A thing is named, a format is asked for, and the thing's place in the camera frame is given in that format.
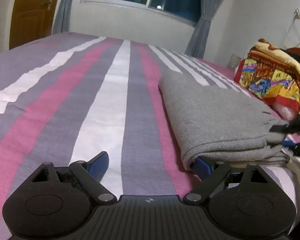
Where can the brown wooden door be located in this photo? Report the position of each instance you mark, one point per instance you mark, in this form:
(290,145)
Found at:
(31,20)

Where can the grey left curtain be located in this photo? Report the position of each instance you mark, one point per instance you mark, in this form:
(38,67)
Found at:
(62,19)

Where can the white wall socket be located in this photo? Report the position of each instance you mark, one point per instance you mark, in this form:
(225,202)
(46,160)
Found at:
(233,62)

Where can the striped pink purple bedsheet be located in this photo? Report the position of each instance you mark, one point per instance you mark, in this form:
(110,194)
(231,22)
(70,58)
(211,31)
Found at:
(67,97)

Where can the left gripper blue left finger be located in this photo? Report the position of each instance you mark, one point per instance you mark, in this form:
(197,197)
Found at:
(98,166)

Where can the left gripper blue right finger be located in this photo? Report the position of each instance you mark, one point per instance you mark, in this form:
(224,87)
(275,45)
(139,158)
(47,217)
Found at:
(203,167)

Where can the grey right curtain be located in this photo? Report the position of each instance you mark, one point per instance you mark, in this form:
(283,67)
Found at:
(197,43)

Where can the pink pillow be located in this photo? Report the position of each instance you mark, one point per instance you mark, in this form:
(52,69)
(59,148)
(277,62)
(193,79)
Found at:
(286,113)

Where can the grey curtain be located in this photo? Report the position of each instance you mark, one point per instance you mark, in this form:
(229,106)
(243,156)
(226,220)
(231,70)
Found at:
(62,19)
(197,43)

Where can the grey fleece pants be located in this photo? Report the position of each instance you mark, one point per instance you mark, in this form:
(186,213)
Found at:
(220,124)

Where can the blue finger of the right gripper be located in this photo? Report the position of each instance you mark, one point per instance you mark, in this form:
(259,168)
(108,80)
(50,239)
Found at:
(291,128)
(294,147)

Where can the colourful red yellow blanket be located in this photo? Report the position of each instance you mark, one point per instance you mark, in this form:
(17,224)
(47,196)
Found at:
(271,74)

